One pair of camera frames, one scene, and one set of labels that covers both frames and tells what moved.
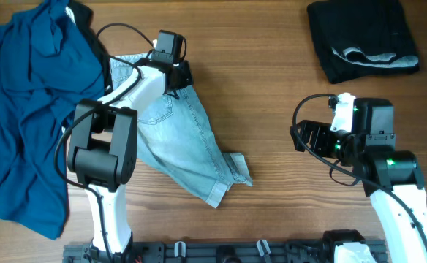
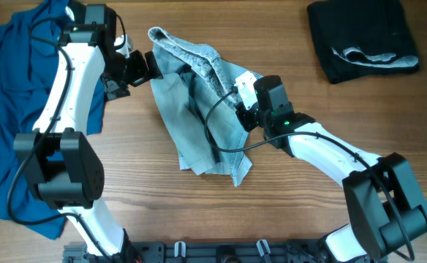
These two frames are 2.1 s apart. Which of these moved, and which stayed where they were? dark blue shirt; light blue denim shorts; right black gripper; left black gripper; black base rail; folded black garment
Moved: right black gripper; light blue denim shorts; left black gripper
Stayed: dark blue shirt; black base rail; folded black garment
